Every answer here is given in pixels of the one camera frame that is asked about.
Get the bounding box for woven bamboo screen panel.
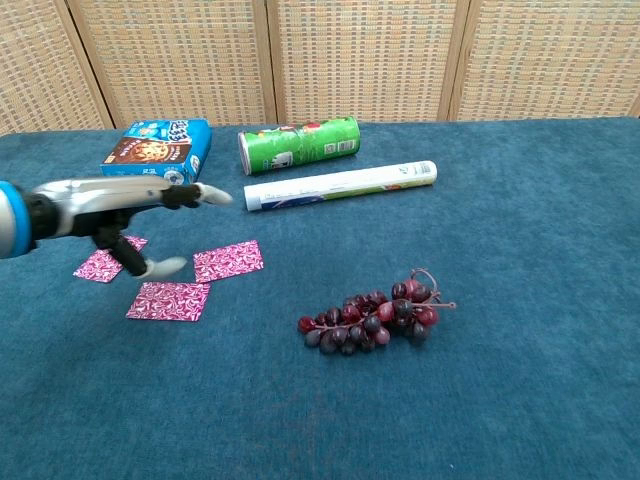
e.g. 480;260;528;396
0;0;115;136
53;0;279;130
447;0;640;122
252;0;474;125

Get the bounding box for pink patterned square packet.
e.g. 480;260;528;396
193;239;265;285

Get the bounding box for blue felt table mat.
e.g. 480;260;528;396
0;116;640;480

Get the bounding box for white wrap roll tube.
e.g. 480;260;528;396
243;159;439;213

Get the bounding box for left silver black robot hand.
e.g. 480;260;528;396
24;175;234;279

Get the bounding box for green chips can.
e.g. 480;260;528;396
237;115;362;176

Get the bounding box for blue cookie box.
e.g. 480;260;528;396
99;118;213;187

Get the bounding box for dark red grape bunch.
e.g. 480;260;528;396
297;268;458;357

